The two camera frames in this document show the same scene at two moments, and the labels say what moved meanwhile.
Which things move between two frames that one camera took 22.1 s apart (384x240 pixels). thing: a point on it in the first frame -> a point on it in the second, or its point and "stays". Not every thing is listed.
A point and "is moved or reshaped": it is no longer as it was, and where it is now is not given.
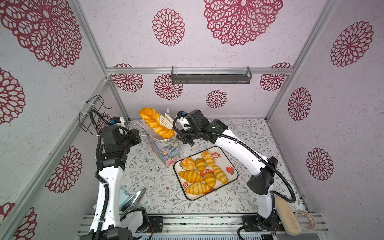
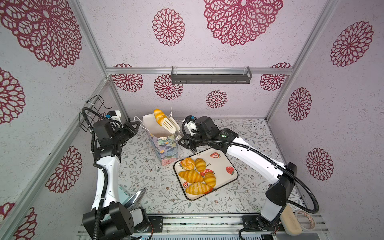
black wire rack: (93, 107) stays
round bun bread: (188, 163) stays
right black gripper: (184, 138) -> (188, 144)
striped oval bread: (210, 179) stays
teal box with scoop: (123, 198) stays
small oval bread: (200, 164) stays
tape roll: (300, 224) stays
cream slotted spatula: (166, 120) is moved or reshaped
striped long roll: (219, 174) -> (159, 116)
